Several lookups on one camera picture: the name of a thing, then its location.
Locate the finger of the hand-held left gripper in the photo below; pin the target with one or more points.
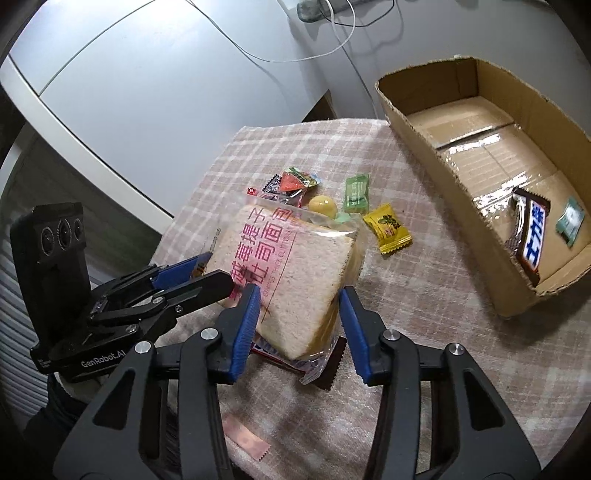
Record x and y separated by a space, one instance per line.
203 288
178 272

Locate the yellow candy packet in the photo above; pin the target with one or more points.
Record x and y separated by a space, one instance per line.
388 228

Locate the sliced bread packet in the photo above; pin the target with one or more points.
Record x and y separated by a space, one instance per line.
286 267

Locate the dark patterned snack packet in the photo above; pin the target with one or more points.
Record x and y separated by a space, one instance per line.
272 184

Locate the green candy packet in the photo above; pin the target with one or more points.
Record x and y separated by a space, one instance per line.
356 194

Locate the colourful small snack packet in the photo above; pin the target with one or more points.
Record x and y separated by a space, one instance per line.
295 181

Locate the small red snack packet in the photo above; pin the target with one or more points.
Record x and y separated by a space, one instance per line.
252 191

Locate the brown chocolate bar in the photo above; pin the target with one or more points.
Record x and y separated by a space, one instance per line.
531 235
332 369

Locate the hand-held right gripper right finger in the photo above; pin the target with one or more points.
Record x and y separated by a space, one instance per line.
353 323

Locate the small teal packet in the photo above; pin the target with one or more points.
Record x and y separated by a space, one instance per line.
570 221

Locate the person's left forearm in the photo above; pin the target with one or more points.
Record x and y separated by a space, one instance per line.
51 424

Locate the pink plaid cloth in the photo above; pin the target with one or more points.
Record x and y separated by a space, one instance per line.
438 369

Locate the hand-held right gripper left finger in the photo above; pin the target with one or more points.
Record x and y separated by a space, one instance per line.
244 323

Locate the yellow jelly cup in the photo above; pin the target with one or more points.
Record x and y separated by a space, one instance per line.
321 205

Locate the cardboard box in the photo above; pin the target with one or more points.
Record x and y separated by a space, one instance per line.
485 138

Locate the pink wrapper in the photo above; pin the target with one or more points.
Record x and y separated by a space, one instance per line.
247 438

